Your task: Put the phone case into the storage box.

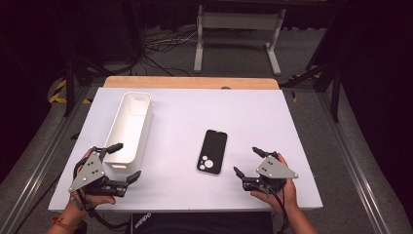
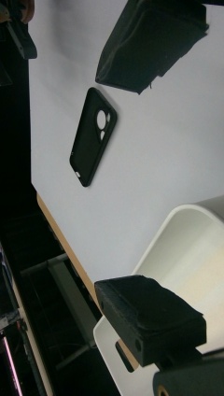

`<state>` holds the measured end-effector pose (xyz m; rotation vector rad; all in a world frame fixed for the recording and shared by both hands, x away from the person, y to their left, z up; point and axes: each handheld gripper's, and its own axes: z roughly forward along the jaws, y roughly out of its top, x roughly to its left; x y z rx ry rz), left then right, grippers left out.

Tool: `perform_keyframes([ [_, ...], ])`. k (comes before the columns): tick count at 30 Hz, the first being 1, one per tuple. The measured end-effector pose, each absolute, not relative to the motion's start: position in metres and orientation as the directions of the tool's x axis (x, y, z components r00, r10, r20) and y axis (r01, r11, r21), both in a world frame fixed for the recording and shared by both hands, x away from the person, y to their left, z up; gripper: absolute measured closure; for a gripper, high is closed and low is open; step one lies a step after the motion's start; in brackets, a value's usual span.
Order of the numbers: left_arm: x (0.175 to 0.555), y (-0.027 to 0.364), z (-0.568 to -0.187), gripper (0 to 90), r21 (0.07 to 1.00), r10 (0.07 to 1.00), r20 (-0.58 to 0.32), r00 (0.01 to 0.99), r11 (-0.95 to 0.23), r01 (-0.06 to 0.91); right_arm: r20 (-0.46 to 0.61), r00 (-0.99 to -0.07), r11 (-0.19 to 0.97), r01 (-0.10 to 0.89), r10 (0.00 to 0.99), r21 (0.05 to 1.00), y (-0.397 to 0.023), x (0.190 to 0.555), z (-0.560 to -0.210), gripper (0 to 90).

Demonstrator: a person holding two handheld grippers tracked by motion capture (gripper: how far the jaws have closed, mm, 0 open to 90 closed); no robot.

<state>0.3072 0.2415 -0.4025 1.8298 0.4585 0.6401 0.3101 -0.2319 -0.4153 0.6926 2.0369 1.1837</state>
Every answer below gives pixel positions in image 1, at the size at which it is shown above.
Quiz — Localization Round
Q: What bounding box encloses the bundle of floor cables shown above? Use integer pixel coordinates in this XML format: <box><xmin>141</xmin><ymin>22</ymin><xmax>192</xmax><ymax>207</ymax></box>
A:
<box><xmin>139</xmin><ymin>25</ymin><xmax>200</xmax><ymax>78</ymax></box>

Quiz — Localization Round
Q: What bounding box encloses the person's right hand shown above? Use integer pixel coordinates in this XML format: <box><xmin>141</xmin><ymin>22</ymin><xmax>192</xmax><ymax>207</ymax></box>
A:
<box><xmin>249</xmin><ymin>153</ymin><xmax>299</xmax><ymax>215</ymax></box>

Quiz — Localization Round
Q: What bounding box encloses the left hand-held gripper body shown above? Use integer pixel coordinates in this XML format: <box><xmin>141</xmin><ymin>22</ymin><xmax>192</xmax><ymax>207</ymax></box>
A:
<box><xmin>67</xmin><ymin>146</ymin><xmax>129</xmax><ymax>198</ymax></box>

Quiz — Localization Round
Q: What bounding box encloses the person's black shirt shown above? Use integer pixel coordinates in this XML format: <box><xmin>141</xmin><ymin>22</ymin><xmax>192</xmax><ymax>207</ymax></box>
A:
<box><xmin>129</xmin><ymin>212</ymin><xmax>275</xmax><ymax>234</ymax></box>

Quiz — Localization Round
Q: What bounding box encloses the wooden table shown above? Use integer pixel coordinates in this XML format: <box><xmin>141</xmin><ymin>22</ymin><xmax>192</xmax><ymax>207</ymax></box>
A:
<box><xmin>102</xmin><ymin>75</ymin><xmax>281</xmax><ymax>91</ymax></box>

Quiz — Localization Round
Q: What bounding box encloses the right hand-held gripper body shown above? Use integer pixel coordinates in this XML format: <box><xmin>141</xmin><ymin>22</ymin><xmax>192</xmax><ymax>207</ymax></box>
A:
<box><xmin>242</xmin><ymin>150</ymin><xmax>299</xmax><ymax>196</ymax></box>

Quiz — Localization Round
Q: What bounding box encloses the white plastic storage box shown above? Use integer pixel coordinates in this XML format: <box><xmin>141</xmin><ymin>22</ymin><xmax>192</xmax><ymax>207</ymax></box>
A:
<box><xmin>102</xmin><ymin>91</ymin><xmax>154</xmax><ymax>175</ymax></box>

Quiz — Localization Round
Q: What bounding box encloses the red bracelet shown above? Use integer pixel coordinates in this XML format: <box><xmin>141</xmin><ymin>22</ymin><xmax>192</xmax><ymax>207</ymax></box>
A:
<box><xmin>51</xmin><ymin>215</ymin><xmax>73</xmax><ymax>230</ymax></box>

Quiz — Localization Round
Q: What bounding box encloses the black stand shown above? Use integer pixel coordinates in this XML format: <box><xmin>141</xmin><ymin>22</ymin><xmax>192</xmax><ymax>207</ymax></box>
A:
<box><xmin>61</xmin><ymin>0</ymin><xmax>113</xmax><ymax>118</ymax></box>
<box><xmin>279</xmin><ymin>13</ymin><xmax>346</xmax><ymax>124</ymax></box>

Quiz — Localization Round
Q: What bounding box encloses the person's left hand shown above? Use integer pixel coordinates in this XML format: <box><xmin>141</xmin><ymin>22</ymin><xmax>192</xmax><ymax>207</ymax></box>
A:
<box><xmin>68</xmin><ymin>148</ymin><xmax>117</xmax><ymax>213</ymax></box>

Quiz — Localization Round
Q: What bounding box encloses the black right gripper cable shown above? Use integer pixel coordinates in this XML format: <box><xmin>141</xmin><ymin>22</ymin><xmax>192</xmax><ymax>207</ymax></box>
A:
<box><xmin>268</xmin><ymin>187</ymin><xmax>290</xmax><ymax>234</ymax></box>

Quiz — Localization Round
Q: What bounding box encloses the black phone case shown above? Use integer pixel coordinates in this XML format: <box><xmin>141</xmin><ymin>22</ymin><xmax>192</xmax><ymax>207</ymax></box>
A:
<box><xmin>196</xmin><ymin>129</ymin><xmax>228</xmax><ymax>176</ymax></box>

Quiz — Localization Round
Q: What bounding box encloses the aluminium floor rail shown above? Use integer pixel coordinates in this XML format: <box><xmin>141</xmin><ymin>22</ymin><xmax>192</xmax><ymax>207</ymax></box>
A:
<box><xmin>315</xmin><ymin>91</ymin><xmax>393</xmax><ymax>234</ymax></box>
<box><xmin>0</xmin><ymin>85</ymin><xmax>95</xmax><ymax>234</ymax></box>

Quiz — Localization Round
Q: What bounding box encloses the white metal stand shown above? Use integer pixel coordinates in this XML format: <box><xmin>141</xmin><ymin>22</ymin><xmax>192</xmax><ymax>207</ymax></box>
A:
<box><xmin>193</xmin><ymin>4</ymin><xmax>287</xmax><ymax>77</ymax></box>

